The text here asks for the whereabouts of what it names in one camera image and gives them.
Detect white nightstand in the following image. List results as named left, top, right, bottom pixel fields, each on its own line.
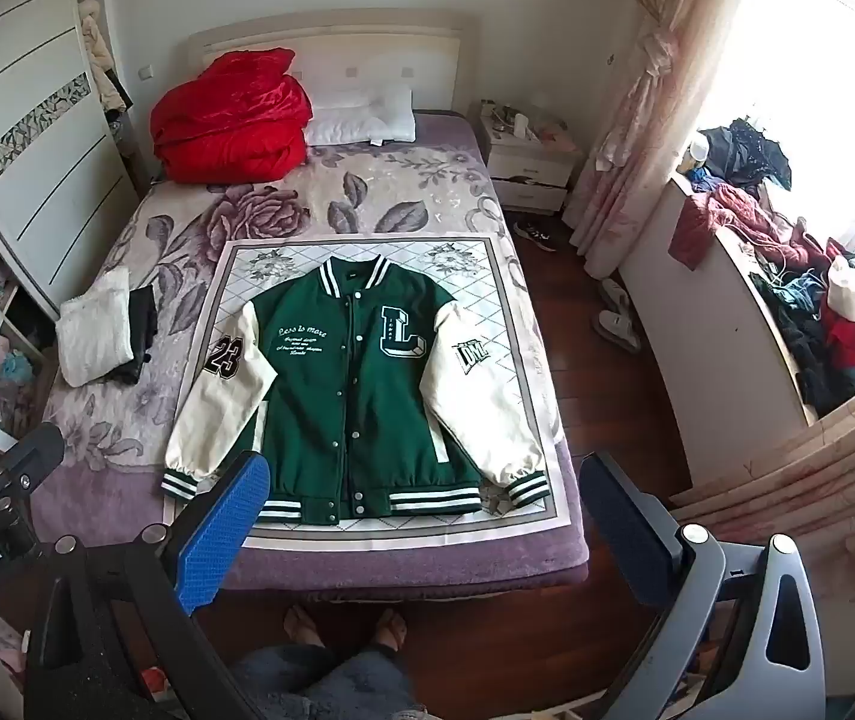
left=468, top=97, right=586, bottom=215

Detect red quilt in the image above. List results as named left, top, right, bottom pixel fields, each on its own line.
left=149, top=47, right=314, bottom=185

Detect white pillow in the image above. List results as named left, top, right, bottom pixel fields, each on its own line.
left=303, top=86, right=418, bottom=148

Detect cream bed headboard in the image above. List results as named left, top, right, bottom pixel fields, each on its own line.
left=185, top=11, right=467, bottom=121

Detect white window bench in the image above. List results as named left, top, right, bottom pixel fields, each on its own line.
left=617, top=172, right=823, bottom=490

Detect green and cream varsity jacket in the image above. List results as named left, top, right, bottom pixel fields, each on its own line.
left=161, top=255, right=552, bottom=522

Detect white sliding-door wardrobe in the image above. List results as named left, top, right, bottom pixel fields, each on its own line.
left=0, top=0, right=145, bottom=310

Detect white folded garment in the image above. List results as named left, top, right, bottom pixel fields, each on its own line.
left=57, top=266, right=135, bottom=386

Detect black sneaker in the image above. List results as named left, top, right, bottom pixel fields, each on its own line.
left=512, top=220, right=560, bottom=253

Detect person's blue jeans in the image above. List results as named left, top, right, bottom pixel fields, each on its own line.
left=228, top=643, right=430, bottom=720

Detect person's foot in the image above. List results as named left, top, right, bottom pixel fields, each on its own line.
left=370, top=607, right=410, bottom=655
left=282, top=603, right=328, bottom=650

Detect pink floral curtain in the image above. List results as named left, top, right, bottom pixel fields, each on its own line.
left=668, top=364, right=855, bottom=605
left=562, top=0, right=760, bottom=280

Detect person's right foot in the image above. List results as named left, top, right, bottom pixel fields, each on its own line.
left=370, top=607, right=410, bottom=655

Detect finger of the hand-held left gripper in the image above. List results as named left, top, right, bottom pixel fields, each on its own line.
left=0, top=424, right=66, bottom=517

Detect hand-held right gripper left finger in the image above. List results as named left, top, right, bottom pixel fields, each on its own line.
left=26, top=450, right=272, bottom=720

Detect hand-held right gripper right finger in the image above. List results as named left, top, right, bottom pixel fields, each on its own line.
left=579, top=451, right=826, bottom=720

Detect person's left foot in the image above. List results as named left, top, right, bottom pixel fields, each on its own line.
left=282, top=603, right=328, bottom=650

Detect pile of assorted clothes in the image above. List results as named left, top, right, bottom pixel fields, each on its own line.
left=667, top=116, right=855, bottom=418

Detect black folded garment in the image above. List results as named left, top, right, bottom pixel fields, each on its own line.
left=108, top=286, right=160, bottom=388

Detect cream hanging garment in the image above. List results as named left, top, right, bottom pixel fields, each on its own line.
left=77, top=0, right=133, bottom=118

